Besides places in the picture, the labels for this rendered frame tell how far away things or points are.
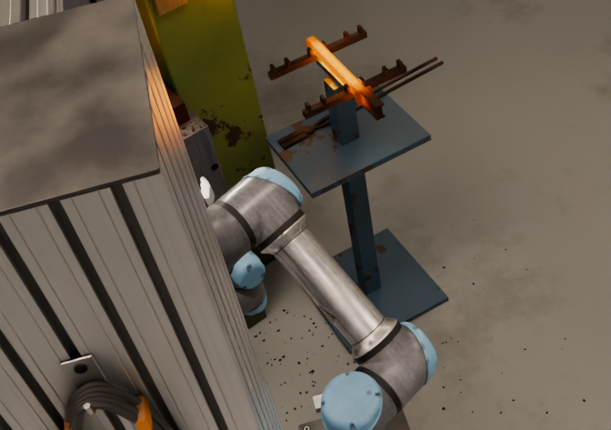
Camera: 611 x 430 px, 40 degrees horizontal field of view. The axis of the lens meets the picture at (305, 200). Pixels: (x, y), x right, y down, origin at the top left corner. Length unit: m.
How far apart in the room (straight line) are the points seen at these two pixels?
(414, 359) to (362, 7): 2.97
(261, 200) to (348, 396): 0.40
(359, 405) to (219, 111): 1.33
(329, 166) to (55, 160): 1.84
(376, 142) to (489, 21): 1.84
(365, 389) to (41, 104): 1.04
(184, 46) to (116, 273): 1.86
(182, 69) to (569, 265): 1.52
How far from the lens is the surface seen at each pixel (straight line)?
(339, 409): 1.61
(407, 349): 1.66
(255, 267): 1.89
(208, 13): 2.50
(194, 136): 2.40
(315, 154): 2.49
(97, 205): 0.63
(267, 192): 1.62
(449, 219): 3.27
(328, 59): 2.38
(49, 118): 0.69
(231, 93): 2.67
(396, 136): 2.51
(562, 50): 4.05
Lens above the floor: 2.42
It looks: 45 degrees down
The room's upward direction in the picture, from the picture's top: 12 degrees counter-clockwise
